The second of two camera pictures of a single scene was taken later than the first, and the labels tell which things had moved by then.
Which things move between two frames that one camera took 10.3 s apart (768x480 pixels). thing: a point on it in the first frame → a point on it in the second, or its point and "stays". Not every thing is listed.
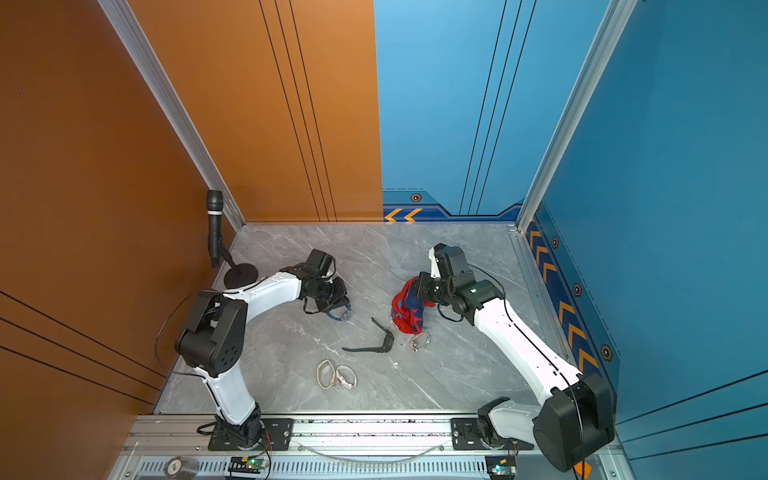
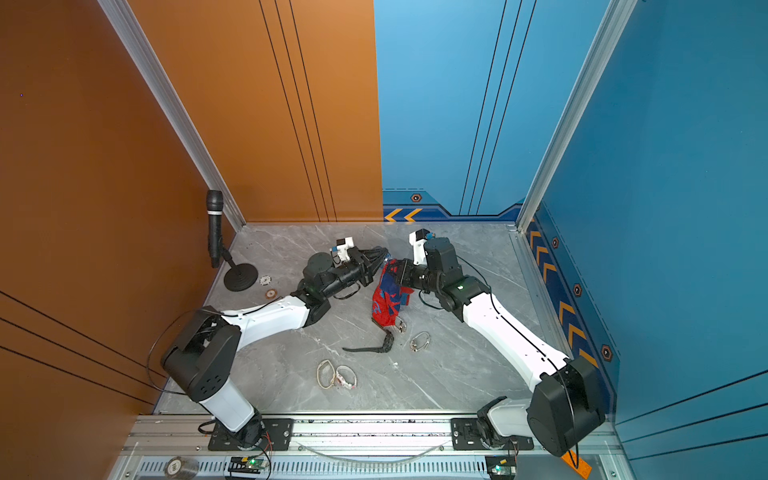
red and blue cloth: (407, 308) → (389, 296)
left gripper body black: (331, 295) → (353, 272)
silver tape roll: (178, 467) stays
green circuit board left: (247, 465) stays
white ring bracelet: (325, 374) stays
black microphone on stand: (240, 275) stays
